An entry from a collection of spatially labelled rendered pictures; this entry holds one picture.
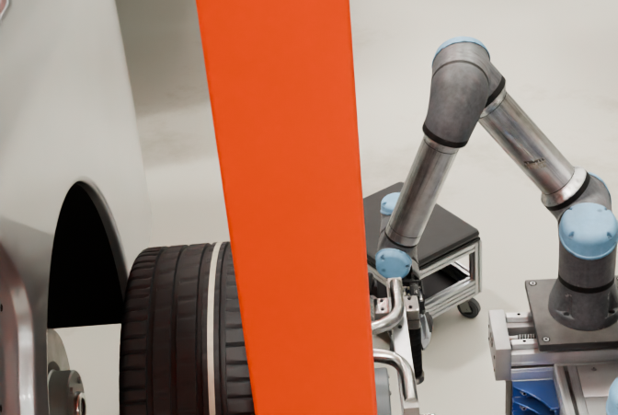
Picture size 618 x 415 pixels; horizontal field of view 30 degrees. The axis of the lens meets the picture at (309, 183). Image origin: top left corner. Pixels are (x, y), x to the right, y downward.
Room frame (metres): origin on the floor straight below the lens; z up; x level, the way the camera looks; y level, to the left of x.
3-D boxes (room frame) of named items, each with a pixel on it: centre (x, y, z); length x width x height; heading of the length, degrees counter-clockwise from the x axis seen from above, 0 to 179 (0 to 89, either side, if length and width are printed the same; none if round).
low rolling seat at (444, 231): (3.00, -0.26, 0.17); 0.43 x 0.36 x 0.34; 32
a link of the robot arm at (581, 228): (1.92, -0.56, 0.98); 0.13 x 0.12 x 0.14; 169
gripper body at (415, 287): (1.97, -0.19, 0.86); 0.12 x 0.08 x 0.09; 178
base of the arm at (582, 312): (1.92, -0.56, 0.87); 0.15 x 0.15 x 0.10
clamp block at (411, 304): (1.83, -0.15, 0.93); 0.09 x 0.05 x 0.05; 88
